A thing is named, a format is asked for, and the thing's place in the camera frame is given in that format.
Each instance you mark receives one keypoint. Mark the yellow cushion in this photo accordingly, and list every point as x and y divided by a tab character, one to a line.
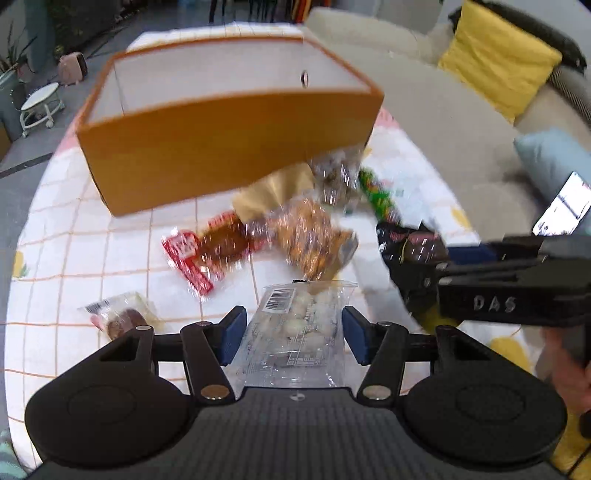
498	60

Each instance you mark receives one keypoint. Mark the lemon print checked tablecloth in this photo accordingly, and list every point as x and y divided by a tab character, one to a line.
69	221

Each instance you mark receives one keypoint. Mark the green sausage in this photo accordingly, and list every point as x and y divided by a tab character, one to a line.
376	194

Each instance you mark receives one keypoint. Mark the light blue cushion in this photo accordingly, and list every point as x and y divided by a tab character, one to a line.
549	157

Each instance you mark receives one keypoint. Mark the tall teal planter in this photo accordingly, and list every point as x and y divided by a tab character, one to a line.
39	27

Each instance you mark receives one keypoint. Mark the gold foil packet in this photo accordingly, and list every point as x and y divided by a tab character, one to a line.
272	189

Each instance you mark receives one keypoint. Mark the white round rolling stool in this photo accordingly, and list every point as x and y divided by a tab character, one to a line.
41	104

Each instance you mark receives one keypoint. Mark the clear packet of orange crisps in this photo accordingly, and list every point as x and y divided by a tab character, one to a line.
307	235

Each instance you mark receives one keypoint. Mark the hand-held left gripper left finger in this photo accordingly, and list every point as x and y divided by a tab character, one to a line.
233	332

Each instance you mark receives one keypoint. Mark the person's right hand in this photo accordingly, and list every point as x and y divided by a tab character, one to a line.
575	383

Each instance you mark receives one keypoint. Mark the red packet with brown drumstick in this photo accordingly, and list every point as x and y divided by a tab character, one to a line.
203	251

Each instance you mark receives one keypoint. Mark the black snack packet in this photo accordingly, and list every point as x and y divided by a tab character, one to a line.
406	244

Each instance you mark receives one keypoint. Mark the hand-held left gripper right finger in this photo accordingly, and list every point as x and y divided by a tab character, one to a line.
355	332

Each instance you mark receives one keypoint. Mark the beige sofa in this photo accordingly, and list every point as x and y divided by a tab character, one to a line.
438	138

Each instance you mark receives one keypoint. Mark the clear packet of white balls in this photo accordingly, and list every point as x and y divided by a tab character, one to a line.
295	318

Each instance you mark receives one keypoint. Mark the potted plant in grey pot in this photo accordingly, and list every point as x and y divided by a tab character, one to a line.
8	92

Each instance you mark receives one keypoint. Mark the pink space heater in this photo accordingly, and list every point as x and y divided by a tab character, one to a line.
72	68

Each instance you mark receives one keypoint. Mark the dark cloth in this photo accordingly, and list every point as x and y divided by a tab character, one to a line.
554	37

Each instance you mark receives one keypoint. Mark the clear packet with brown cake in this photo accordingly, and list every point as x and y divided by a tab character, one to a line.
122	316

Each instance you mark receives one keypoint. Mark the orange cardboard box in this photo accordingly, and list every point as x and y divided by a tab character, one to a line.
221	138

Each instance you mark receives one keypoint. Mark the striped grey cushion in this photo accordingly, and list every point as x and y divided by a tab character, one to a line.
572	90

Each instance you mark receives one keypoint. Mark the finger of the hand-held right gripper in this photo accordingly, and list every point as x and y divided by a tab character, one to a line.
415	279
471	254

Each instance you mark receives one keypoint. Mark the clear packet of dark candies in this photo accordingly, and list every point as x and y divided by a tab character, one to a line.
337	177

